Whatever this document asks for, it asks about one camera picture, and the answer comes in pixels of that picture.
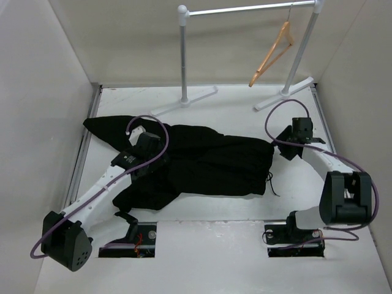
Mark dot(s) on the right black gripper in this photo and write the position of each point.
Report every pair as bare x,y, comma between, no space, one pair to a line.
288,154

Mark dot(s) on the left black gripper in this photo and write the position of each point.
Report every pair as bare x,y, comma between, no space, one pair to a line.
157,164

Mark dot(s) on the black trousers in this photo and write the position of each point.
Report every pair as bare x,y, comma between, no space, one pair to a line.
201,161

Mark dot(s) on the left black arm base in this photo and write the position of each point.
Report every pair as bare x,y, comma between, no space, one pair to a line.
138,242

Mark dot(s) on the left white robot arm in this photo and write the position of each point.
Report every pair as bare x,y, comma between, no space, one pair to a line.
92,222

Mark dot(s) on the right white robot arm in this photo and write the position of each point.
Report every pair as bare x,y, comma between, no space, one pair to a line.
346,197

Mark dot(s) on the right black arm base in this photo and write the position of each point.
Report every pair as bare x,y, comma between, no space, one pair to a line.
284,242

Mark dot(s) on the wooden clothes hanger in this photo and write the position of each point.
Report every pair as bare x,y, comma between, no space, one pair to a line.
284,35

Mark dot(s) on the right metal table rail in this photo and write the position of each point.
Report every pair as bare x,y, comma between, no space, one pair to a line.
322,117

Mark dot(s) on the metal table rail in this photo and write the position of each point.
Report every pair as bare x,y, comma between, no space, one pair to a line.
322,117
74,184

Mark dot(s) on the left metal table rail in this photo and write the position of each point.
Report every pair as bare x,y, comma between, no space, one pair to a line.
74,184

